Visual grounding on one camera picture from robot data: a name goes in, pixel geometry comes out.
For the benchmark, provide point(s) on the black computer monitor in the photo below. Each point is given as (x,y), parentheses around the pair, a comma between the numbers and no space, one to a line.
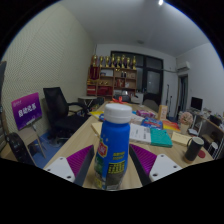
(196,103)

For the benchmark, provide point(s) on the orange book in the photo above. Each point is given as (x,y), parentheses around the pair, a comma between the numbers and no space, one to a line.
(170,125)

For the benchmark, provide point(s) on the standing orange card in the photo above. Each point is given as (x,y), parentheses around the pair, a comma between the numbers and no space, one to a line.
(162,112)

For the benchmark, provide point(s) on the white wall air conditioner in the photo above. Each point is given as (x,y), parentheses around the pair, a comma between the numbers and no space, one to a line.
(183,66)

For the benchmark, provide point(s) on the black tripod stand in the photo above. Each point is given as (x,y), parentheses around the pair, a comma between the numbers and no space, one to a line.
(167,100)

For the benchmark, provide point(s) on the yellow red-ribboned gift box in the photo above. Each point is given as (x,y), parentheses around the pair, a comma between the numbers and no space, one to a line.
(116,99)

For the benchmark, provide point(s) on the blue book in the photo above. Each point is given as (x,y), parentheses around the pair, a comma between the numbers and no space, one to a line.
(152,123)

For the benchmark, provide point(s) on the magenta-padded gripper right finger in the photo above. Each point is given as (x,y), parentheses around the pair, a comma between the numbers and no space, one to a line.
(163,165)

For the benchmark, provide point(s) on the wooden shelf unit with trophies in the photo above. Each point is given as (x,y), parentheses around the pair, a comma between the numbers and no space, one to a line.
(111,81)

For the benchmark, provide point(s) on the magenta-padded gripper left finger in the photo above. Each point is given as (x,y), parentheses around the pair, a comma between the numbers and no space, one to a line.
(60,167)

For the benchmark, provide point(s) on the purple sign board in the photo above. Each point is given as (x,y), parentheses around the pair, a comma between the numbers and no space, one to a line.
(26,110)

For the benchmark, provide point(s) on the ceiling tube light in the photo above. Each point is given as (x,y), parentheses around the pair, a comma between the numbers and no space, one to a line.
(161,2)

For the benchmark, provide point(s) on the manila paper envelope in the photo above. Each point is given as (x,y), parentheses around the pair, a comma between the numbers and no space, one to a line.
(180,138)
(96,127)

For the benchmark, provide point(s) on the yellow book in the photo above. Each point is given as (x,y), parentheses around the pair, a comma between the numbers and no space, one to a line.
(96,114)

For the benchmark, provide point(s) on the long wooden side desk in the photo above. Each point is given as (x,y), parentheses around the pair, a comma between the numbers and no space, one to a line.
(213,126)

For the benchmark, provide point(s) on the small round white table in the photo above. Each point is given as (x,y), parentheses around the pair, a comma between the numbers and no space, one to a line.
(87,98)

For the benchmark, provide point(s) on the black cup with white inside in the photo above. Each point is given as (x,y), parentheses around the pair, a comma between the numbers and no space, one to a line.
(193,150)

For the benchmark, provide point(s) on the black-framed glass door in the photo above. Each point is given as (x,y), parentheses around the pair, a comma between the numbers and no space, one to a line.
(153,80)

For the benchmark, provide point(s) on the pink package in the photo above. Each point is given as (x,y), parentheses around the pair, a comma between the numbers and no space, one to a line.
(146,113)

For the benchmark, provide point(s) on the white printed booklet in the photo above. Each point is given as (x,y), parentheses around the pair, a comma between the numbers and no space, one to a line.
(140,133)

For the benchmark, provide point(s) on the teal notebook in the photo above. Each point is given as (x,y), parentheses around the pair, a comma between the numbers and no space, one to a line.
(160,137)

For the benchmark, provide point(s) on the grey armchair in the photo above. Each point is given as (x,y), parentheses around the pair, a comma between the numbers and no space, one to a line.
(151,105)

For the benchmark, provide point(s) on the black office chair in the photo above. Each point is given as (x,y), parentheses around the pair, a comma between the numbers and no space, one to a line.
(63,116)

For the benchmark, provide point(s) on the blue white-capped drink bottle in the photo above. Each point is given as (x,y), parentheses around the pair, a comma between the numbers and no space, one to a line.
(113,146)

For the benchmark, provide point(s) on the pink flowers in pot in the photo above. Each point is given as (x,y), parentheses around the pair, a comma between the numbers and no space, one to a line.
(186,119)

